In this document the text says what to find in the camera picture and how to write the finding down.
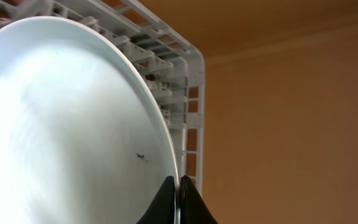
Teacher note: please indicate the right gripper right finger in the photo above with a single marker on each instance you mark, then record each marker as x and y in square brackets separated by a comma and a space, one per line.
[193, 210]

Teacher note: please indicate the grey dishwasher rack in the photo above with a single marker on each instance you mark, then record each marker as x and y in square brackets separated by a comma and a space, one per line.
[171, 66]

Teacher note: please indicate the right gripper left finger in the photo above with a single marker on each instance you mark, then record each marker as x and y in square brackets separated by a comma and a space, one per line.
[162, 208]

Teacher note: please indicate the light blue plate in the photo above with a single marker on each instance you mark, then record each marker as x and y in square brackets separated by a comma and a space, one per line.
[82, 139]

